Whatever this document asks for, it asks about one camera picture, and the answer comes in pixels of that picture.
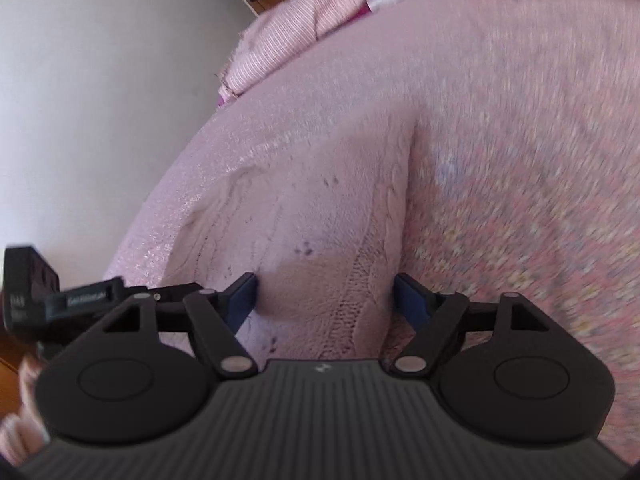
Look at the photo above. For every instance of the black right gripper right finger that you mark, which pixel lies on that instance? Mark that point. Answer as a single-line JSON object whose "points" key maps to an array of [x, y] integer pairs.
{"points": [[441, 322]]}

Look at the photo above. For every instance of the pink floral bed sheet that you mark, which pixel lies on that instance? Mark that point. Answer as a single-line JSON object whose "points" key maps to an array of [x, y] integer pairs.
{"points": [[523, 171]]}

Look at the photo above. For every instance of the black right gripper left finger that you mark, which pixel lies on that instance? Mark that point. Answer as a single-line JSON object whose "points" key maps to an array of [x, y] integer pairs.
{"points": [[180, 331]]}

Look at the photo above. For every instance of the pink checked duvet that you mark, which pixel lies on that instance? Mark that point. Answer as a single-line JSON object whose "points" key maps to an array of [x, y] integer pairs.
{"points": [[279, 35]]}

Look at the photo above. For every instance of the pink knitted sweater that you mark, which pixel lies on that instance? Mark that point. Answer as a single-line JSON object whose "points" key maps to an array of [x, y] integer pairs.
{"points": [[321, 228]]}

